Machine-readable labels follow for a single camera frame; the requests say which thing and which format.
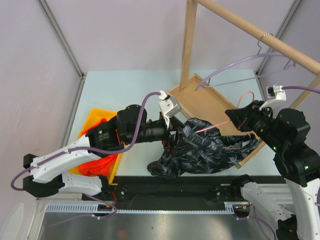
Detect dark patterned shorts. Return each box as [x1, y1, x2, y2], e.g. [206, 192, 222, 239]
[147, 117, 260, 180]

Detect pink wire hanger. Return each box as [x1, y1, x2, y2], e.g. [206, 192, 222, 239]
[195, 91, 255, 151]

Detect lilac wire hanger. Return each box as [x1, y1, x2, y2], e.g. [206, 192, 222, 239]
[195, 33, 297, 91]

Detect orange shorts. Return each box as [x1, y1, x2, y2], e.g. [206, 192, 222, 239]
[77, 117, 118, 177]

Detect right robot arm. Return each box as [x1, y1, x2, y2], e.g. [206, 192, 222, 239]
[225, 100, 320, 240]

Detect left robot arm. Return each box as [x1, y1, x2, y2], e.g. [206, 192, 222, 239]
[22, 104, 196, 198]

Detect yellow plastic bin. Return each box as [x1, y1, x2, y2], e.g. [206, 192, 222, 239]
[68, 108, 122, 185]

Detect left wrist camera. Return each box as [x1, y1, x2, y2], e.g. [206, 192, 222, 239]
[159, 90, 182, 128]

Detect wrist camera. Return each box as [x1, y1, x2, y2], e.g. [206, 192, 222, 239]
[159, 90, 182, 128]
[259, 85, 287, 111]

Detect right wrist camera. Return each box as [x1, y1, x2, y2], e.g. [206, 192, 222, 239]
[259, 85, 287, 111]

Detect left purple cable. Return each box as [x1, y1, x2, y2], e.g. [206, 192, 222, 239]
[10, 91, 166, 192]

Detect purple cable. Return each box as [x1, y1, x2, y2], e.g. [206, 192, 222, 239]
[10, 91, 166, 192]
[281, 85, 320, 95]

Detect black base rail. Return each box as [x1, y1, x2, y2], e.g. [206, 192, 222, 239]
[93, 176, 245, 203]

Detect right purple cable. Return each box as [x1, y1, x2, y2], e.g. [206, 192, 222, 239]
[281, 85, 320, 95]

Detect white cable duct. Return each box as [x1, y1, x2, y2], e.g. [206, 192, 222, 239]
[45, 202, 235, 215]

